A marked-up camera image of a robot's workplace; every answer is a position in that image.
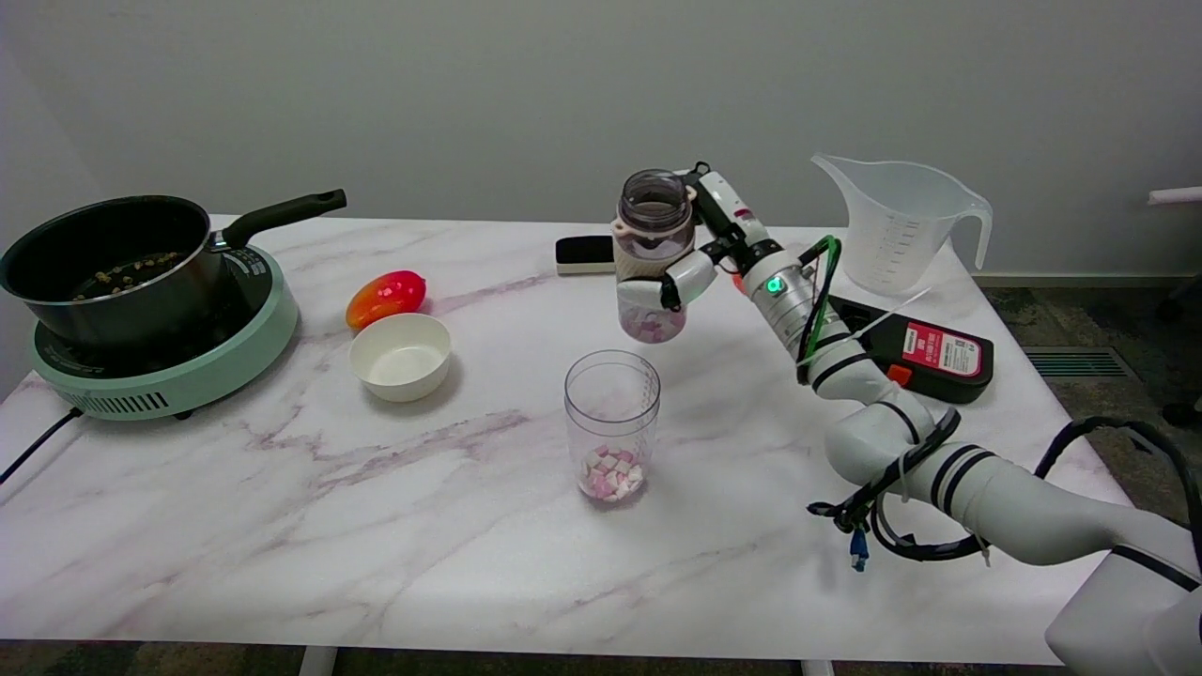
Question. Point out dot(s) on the floor vent grille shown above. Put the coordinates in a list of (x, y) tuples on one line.
[(1080, 363)]

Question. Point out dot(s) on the black device with red label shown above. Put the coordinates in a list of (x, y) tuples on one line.
[(939, 357)]

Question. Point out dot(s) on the white table leg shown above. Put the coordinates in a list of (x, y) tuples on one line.
[(817, 668), (317, 662)]

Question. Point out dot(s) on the pink white marshmallow pieces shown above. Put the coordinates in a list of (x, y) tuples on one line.
[(612, 474)]

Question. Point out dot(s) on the white round bowl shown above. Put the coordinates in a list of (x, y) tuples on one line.
[(401, 361)]

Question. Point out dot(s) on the translucent plastic measuring jug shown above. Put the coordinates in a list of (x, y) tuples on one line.
[(892, 235)]

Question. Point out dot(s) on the red orange mango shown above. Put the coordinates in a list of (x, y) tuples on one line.
[(385, 296)]

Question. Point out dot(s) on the clear plastic bottle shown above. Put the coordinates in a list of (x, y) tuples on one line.
[(653, 225)]

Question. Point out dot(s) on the white pipe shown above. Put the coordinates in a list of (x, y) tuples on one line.
[(1178, 195)]

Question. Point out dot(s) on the clear plastic cup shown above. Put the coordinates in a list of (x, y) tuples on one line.
[(610, 413)]

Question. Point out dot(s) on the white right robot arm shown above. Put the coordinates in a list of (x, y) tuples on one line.
[(986, 488)]

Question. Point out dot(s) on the black whiteboard eraser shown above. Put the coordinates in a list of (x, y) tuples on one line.
[(582, 253)]

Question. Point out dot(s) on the mint green induction cooker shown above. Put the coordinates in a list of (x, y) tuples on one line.
[(188, 376)]

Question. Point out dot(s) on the brown cooked food bits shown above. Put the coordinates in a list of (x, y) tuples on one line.
[(127, 272)]

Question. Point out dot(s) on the black chair base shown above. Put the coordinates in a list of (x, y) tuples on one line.
[(1185, 413)]

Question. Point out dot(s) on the white zip tie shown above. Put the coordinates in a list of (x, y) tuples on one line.
[(873, 324)]

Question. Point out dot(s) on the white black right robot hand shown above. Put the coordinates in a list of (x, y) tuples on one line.
[(737, 211)]

